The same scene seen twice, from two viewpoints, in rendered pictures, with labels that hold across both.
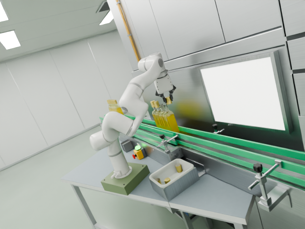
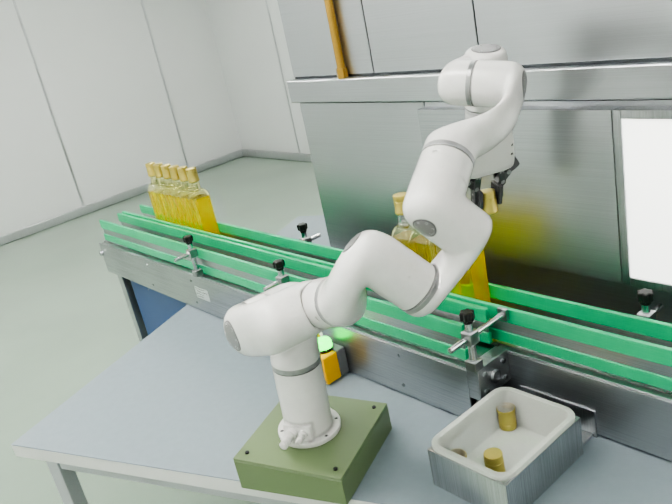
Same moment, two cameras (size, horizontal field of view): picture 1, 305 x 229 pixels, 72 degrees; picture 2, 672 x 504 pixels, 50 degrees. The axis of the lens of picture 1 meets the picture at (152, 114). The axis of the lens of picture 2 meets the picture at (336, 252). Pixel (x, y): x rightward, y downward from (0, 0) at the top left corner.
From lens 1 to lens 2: 0.51 m
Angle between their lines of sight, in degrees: 14
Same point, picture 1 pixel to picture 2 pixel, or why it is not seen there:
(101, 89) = (29, 110)
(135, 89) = (461, 166)
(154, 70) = (515, 107)
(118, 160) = (312, 387)
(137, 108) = (469, 228)
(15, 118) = not seen: outside the picture
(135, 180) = (364, 455)
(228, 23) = not seen: outside the picture
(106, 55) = not seen: outside the picture
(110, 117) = (375, 251)
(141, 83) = (474, 146)
